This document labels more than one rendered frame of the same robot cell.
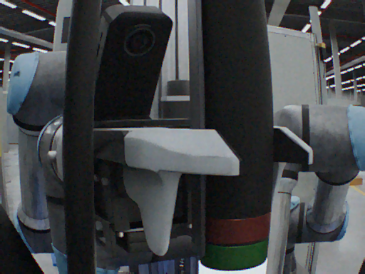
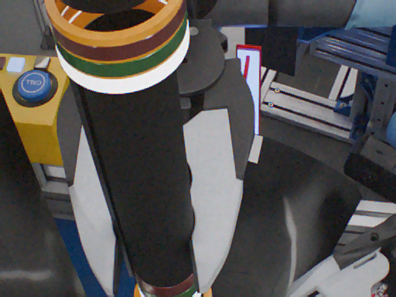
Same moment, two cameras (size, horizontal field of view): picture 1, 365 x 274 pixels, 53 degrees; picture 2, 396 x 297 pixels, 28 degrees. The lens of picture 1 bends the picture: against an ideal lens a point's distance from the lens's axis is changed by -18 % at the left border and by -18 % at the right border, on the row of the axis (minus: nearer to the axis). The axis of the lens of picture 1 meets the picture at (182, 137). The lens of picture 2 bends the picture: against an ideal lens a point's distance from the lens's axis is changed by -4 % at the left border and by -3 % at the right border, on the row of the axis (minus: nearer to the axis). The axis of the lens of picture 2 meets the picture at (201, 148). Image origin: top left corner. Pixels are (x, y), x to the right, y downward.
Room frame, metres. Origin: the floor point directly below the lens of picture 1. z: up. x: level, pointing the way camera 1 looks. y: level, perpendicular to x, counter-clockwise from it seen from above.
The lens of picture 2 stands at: (0.05, -0.14, 1.81)
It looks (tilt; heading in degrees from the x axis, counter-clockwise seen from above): 57 degrees down; 32
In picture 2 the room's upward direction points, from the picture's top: 5 degrees counter-clockwise
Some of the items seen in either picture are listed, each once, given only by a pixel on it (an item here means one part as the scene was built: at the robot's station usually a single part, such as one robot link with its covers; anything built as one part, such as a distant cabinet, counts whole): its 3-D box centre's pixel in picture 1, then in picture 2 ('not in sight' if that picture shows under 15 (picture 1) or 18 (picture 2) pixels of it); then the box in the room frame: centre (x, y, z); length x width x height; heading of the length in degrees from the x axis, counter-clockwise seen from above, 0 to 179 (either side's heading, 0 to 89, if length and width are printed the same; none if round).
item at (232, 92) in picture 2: not in sight; (206, 114); (0.26, -0.01, 1.47); 0.09 x 0.05 x 0.02; 38
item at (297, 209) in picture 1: (279, 222); not in sight; (1.04, -0.25, 1.20); 0.13 x 0.12 x 0.14; 73
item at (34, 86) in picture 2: not in sight; (34, 86); (0.44, 0.33, 1.08); 0.04 x 0.04 x 0.02
